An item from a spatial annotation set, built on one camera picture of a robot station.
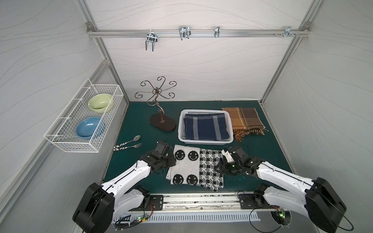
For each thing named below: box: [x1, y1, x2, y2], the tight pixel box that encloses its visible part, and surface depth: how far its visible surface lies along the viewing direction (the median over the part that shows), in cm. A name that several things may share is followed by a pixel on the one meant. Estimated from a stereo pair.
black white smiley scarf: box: [166, 145, 224, 192], surface depth 84 cm
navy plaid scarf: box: [183, 113, 230, 141], surface depth 98 cm
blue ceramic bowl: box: [75, 116, 106, 140], surface depth 65 cm
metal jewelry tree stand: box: [134, 76, 177, 132], surface depth 90 cm
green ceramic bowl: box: [87, 93, 113, 114], surface depth 73 cm
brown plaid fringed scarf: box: [221, 107, 270, 142], surface depth 105 cm
